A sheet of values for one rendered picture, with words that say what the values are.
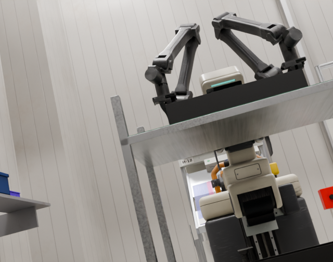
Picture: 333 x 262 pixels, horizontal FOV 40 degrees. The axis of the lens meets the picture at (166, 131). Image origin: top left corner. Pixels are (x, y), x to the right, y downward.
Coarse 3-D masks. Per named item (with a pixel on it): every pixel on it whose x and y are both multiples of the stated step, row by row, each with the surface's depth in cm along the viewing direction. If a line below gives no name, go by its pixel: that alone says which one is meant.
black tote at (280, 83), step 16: (272, 80) 182; (288, 80) 181; (304, 80) 180; (208, 96) 184; (224, 96) 183; (240, 96) 182; (256, 96) 181; (176, 112) 183; (192, 112) 182; (208, 112) 182
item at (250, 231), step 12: (252, 192) 210; (264, 192) 209; (288, 192) 220; (240, 204) 209; (252, 204) 208; (264, 204) 208; (288, 204) 219; (252, 216) 212; (264, 216) 212; (252, 228) 224; (264, 228) 224; (276, 228) 223
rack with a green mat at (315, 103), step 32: (288, 96) 144; (320, 96) 148; (160, 128) 148; (192, 128) 148; (224, 128) 158; (256, 128) 170; (288, 128) 184; (128, 160) 147; (160, 160) 182; (160, 224) 182
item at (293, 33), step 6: (288, 30) 186; (294, 30) 186; (270, 36) 194; (282, 36) 191; (288, 36) 186; (294, 36) 185; (300, 36) 186; (276, 42) 194; (288, 42) 188; (294, 42) 186
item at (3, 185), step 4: (0, 172) 406; (0, 176) 406; (4, 176) 414; (8, 176) 420; (0, 180) 404; (4, 180) 412; (0, 184) 402; (4, 184) 410; (8, 184) 418; (0, 188) 400; (4, 188) 408; (8, 188) 416; (0, 192) 398; (4, 192) 406; (8, 192) 413
